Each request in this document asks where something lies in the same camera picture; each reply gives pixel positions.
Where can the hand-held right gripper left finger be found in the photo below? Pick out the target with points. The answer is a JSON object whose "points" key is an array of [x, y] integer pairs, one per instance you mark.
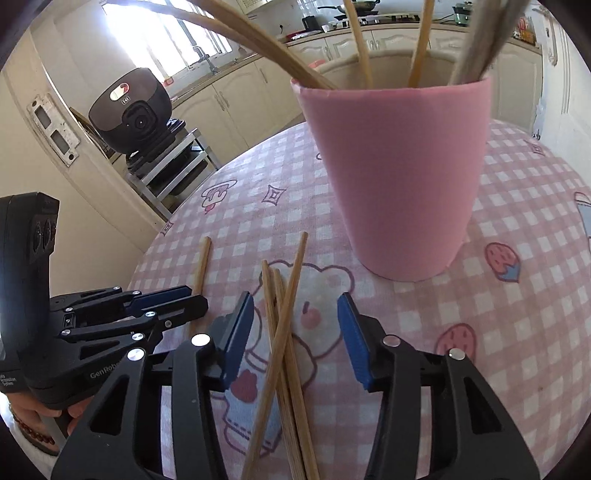
{"points": [[240, 341]]}

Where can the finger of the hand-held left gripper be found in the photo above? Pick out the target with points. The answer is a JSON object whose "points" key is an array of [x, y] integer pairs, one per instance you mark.
{"points": [[180, 310], [161, 297]]}

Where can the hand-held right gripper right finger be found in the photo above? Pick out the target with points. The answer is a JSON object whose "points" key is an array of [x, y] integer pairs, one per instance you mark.
{"points": [[353, 344]]}

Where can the pink cup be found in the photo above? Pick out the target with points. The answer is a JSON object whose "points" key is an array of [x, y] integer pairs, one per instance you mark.
{"points": [[401, 184]]}

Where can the person's left hand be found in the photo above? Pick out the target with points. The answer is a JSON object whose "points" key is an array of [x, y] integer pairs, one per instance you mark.
{"points": [[78, 415]]}

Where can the metal rack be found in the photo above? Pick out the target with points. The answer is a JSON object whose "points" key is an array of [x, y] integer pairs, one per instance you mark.
{"points": [[180, 157]]}

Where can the metal door strike plate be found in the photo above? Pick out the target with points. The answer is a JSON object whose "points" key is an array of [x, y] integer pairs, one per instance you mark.
{"points": [[53, 134]]}

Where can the pink checked tablecloth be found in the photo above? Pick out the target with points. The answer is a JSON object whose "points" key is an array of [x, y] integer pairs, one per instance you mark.
{"points": [[508, 323]]}

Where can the black rice cooker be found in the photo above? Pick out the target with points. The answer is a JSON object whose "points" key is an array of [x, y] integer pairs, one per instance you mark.
{"points": [[138, 92]]}

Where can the cream sink base cabinet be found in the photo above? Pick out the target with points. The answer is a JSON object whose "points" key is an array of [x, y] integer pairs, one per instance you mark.
{"points": [[249, 101]]}

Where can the metal faucet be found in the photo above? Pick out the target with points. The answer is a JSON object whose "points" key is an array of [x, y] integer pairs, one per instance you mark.
{"points": [[202, 50]]}

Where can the kitchen window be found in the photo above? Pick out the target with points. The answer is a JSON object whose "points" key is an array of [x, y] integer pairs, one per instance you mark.
{"points": [[161, 37]]}

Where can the red box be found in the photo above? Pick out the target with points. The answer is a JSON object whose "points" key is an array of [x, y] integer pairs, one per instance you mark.
{"points": [[295, 35]]}

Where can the cream base cabinet row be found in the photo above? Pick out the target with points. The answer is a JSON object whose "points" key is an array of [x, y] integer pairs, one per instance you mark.
{"points": [[512, 78]]}

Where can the black kettle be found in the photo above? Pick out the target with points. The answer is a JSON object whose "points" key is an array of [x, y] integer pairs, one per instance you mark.
{"points": [[310, 22]]}

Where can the chopsticks standing in cup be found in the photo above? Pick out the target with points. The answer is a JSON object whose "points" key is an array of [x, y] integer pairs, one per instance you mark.
{"points": [[392, 24]]}

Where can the gas stove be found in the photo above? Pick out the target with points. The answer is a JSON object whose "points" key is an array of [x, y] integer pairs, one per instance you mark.
{"points": [[383, 19]]}

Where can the white panel door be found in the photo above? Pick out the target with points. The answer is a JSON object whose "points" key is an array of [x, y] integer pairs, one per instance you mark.
{"points": [[568, 92]]}

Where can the wok with lid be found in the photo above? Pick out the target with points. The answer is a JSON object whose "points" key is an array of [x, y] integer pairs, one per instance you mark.
{"points": [[360, 5]]}

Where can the green electric cooker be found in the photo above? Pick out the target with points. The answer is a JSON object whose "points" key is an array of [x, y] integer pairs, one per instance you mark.
{"points": [[463, 11]]}

